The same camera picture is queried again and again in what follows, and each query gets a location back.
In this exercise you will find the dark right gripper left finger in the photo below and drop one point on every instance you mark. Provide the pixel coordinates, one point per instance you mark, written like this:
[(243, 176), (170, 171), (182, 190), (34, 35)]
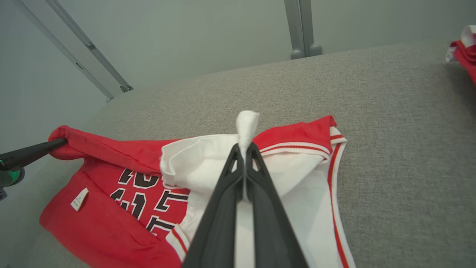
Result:
[(215, 238)]

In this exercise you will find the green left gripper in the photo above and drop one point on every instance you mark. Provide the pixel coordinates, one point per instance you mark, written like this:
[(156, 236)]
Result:
[(9, 178)]

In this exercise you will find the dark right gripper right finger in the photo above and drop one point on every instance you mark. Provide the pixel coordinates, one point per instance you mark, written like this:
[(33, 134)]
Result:
[(273, 238)]

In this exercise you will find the red and white jersey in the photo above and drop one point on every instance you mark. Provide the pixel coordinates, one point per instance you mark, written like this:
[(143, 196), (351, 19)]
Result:
[(104, 230)]

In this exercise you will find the red shorts white hem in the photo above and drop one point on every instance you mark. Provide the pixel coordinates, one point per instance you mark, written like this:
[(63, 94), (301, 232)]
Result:
[(468, 56)]

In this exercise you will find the grey metal wall rail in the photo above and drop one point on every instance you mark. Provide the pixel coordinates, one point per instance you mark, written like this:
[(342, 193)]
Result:
[(72, 48)]

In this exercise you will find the grey partition post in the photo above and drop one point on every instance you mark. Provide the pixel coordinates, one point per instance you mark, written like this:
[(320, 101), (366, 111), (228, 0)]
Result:
[(302, 26)]

